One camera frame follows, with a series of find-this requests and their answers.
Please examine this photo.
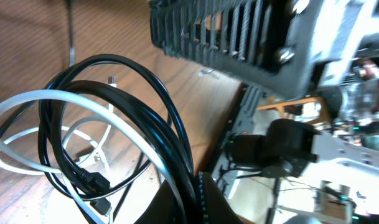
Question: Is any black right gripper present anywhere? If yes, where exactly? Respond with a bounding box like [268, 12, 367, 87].
[288, 0, 379, 93]

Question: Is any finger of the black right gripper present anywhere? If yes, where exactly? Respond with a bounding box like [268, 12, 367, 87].
[149, 0, 304, 98]

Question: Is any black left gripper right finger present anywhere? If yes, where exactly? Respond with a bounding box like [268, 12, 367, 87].
[197, 172, 243, 224]

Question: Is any white USB cable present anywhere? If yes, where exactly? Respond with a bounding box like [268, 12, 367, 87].
[0, 76, 189, 224]

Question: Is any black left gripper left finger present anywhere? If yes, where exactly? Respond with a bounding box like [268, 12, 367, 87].
[135, 181, 192, 224]

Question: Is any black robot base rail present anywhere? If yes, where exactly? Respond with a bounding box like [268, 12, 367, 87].
[207, 83, 271, 200]

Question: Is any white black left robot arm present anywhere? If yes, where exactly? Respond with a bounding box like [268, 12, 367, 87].
[137, 119, 379, 223]

